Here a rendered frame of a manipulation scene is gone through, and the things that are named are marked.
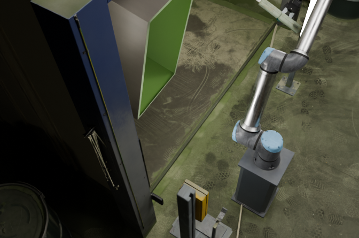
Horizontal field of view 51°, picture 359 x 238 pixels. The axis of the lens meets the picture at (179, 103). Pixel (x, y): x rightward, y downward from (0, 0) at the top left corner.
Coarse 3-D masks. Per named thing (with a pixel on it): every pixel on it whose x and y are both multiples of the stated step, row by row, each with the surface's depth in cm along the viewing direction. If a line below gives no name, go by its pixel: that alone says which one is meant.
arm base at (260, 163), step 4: (256, 152) 267; (256, 156) 267; (256, 160) 266; (260, 160) 263; (264, 160) 260; (276, 160) 262; (256, 164) 267; (260, 164) 264; (264, 164) 262; (268, 164) 262; (272, 164) 262; (276, 164) 264; (264, 168) 264; (268, 168) 264; (272, 168) 264
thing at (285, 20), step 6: (258, 0) 235; (264, 0) 234; (264, 6) 234; (270, 6) 234; (270, 12) 234; (276, 12) 234; (276, 18) 238; (282, 18) 234; (288, 18) 233; (282, 24) 244; (288, 24) 234; (294, 24) 232; (294, 30) 235
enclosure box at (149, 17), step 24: (120, 0) 220; (144, 0) 223; (168, 0) 226; (192, 0) 268; (120, 24) 231; (144, 24) 218; (168, 24) 302; (120, 48) 251; (144, 48) 235; (168, 48) 324; (144, 72) 342; (168, 72) 346; (144, 96) 329
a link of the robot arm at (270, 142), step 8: (264, 136) 251; (272, 136) 251; (280, 136) 251; (256, 144) 253; (264, 144) 248; (272, 144) 248; (280, 144) 248; (264, 152) 253; (272, 152) 249; (272, 160) 259
